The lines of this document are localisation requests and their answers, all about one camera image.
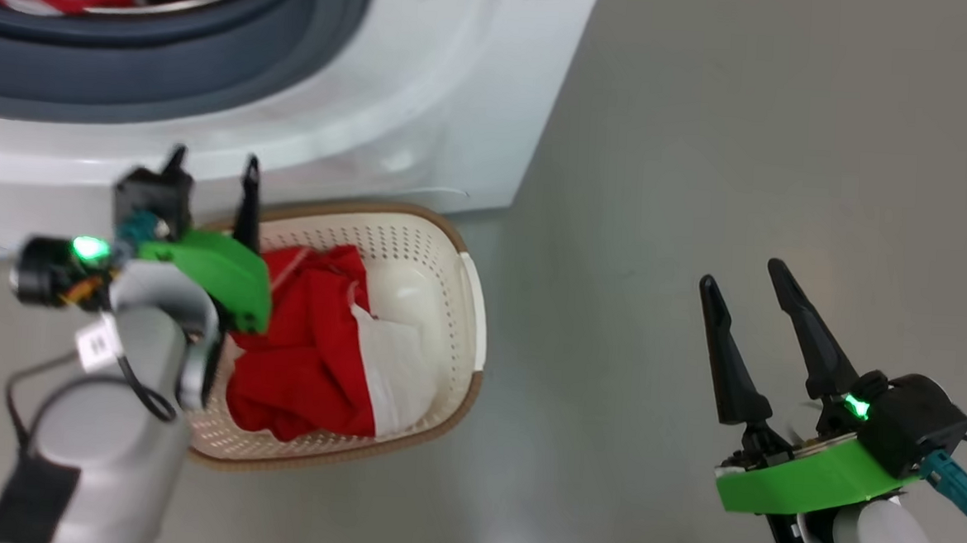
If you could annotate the white front-load washing machine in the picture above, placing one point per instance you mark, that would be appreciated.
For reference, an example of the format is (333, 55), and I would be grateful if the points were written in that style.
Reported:
(426, 95)

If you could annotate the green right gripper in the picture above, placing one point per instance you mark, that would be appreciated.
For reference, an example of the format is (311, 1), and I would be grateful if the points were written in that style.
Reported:
(803, 483)

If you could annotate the red garment large white panel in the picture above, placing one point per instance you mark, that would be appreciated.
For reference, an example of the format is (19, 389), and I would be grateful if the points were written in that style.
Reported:
(314, 354)

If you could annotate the teal camera connector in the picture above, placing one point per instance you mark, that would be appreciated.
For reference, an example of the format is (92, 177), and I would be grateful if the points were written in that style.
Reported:
(138, 227)
(960, 491)

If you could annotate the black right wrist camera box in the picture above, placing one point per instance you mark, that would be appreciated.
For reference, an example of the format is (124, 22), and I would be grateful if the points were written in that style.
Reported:
(914, 422)

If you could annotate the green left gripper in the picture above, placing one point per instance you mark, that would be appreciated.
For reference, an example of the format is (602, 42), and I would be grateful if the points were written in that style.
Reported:
(219, 270)

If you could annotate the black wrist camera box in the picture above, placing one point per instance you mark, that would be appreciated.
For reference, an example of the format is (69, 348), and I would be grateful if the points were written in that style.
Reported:
(152, 196)
(914, 422)

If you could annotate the teal right camera connector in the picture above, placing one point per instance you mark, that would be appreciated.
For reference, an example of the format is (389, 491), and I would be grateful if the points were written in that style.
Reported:
(960, 491)

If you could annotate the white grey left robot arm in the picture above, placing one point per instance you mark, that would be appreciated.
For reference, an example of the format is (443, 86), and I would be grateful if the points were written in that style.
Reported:
(102, 450)

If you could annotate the teal left camera connector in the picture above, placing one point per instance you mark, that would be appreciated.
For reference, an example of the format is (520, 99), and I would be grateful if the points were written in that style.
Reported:
(138, 227)

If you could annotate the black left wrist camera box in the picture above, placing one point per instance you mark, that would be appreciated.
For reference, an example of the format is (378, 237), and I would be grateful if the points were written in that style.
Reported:
(152, 196)

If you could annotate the cream perforated basket brown rim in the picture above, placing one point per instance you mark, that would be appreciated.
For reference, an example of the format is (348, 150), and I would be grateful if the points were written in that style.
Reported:
(448, 319)

